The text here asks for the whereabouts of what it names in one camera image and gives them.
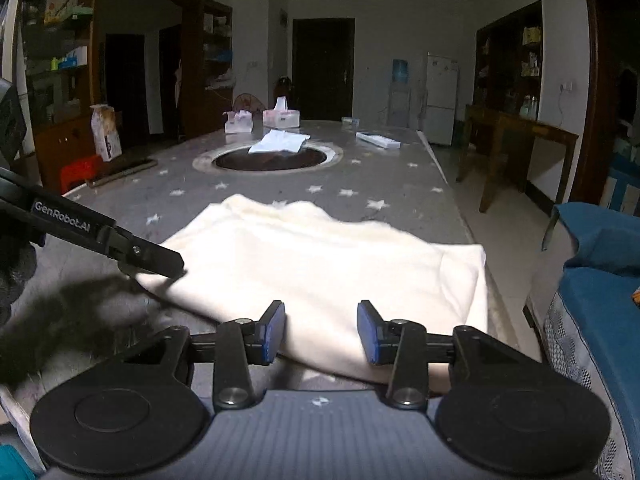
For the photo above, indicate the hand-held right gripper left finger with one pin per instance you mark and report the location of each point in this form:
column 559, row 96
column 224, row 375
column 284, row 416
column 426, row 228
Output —
column 273, row 332

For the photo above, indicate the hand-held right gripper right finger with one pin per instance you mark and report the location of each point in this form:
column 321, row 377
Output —
column 367, row 335

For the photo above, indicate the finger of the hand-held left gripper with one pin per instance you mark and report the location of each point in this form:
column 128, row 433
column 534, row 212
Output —
column 155, row 259

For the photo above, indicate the cream garment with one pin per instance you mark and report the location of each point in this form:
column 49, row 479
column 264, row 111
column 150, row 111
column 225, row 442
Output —
column 320, row 270

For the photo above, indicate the person's left hand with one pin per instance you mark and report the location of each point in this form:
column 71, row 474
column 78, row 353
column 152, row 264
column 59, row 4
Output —
column 15, row 280

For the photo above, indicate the red plastic stool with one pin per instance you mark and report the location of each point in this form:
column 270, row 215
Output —
column 80, row 172

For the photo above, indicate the printed paper bag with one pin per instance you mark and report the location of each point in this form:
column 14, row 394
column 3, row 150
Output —
column 106, row 132

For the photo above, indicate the dark wooden shelf cabinet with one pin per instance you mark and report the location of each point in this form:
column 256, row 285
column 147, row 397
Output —
column 60, row 85

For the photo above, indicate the round dark table hotplate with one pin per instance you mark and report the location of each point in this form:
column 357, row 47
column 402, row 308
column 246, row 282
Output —
column 272, row 159

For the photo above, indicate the pink white tissue pack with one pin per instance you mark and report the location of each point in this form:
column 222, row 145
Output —
column 238, row 122

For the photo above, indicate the white folded paper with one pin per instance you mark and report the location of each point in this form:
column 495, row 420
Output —
column 277, row 141

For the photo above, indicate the electric fan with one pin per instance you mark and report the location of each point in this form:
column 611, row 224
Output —
column 248, row 102

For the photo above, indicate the white tissue box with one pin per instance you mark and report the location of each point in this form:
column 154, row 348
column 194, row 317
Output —
column 281, row 116

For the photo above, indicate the white flat box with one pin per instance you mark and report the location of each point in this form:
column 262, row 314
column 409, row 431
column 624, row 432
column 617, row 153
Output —
column 377, row 140

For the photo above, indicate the small clear container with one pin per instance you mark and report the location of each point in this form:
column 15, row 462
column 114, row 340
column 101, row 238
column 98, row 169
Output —
column 351, row 121

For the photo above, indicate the blue sofa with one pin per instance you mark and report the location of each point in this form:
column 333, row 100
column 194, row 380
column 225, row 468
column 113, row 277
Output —
column 600, row 340

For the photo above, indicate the water dispenser with blue bottle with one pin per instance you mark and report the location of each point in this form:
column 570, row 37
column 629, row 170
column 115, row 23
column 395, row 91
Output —
column 400, row 92

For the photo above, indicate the white refrigerator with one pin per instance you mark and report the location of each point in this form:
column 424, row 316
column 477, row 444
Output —
column 441, row 97

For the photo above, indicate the dark wooden door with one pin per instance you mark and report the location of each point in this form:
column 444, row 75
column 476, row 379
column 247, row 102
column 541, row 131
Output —
column 322, row 70

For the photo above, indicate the brown wooden desk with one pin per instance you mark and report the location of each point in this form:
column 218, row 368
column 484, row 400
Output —
column 520, row 132

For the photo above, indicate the blue cushion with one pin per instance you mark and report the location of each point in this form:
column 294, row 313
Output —
column 600, row 232

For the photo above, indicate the dark wooden wall shelf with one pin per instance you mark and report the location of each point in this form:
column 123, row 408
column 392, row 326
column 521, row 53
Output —
column 510, row 55

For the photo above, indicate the dark wooden door frame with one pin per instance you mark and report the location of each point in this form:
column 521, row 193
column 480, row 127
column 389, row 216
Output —
column 607, row 85

